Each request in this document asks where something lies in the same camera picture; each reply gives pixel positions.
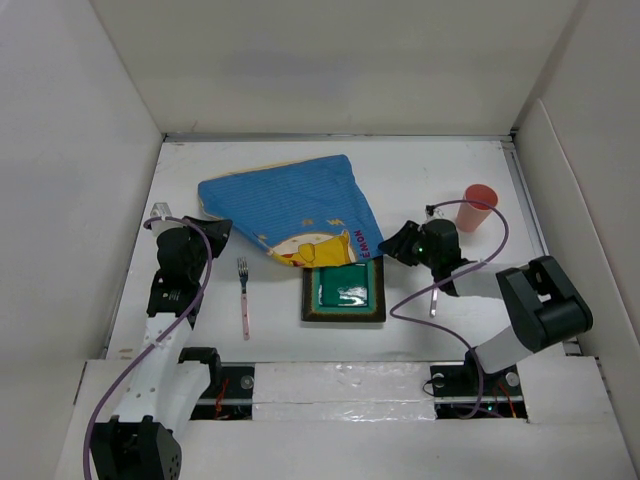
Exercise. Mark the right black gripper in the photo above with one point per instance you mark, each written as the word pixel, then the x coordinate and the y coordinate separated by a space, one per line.
pixel 397 244

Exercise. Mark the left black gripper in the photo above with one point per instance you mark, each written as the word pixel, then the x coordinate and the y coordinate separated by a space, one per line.
pixel 217 231

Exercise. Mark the pink handled fork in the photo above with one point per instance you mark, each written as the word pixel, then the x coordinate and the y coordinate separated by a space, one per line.
pixel 243 273

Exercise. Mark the pink handled knife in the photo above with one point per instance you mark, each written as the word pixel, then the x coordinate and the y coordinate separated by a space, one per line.
pixel 433 303

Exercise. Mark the green square plate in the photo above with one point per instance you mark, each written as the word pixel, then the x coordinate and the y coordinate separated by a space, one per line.
pixel 351 293

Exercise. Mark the pink plastic cup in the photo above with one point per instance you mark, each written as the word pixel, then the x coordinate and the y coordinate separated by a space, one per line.
pixel 478 201

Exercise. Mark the blue Pikachu cloth placemat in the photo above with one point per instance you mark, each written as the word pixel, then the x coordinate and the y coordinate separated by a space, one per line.
pixel 305 214

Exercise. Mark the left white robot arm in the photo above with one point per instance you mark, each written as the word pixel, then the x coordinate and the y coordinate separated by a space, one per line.
pixel 133 431

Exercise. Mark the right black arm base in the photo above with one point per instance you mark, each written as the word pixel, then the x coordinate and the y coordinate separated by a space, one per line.
pixel 457 392

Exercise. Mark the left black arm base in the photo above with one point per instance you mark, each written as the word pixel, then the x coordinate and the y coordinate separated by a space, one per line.
pixel 230 398

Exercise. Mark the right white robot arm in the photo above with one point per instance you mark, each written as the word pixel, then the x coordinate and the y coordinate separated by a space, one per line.
pixel 543 306

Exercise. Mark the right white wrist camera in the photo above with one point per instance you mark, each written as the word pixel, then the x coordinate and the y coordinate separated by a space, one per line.
pixel 433 212

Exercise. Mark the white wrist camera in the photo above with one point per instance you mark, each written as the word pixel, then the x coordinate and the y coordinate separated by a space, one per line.
pixel 433 212
pixel 161 212

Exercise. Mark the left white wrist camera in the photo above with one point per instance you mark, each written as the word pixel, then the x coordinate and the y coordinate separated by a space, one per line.
pixel 161 212

